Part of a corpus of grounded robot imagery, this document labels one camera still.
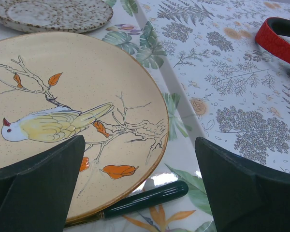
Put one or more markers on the beige bird painted plate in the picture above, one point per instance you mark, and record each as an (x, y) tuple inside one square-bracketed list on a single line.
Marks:
[(58, 85)]

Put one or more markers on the floral leaf print tray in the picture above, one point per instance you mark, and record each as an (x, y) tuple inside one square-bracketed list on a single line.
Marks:
[(181, 215)]

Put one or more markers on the dark green handled utensil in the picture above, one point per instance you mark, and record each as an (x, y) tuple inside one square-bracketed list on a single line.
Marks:
[(140, 201)]

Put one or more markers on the floral patterned table mat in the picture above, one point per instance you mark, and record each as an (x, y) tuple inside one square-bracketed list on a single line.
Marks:
[(240, 92)]

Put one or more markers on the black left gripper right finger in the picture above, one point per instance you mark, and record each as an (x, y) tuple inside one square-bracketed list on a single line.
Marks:
[(244, 196)]

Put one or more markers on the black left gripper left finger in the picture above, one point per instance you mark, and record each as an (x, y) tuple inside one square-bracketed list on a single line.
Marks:
[(36, 193)]

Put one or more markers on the red black headphones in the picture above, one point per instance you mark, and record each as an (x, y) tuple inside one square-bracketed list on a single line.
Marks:
[(269, 37)]

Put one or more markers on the speckled ceramic saucer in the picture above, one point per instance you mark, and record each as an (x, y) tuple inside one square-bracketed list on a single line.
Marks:
[(76, 16)]

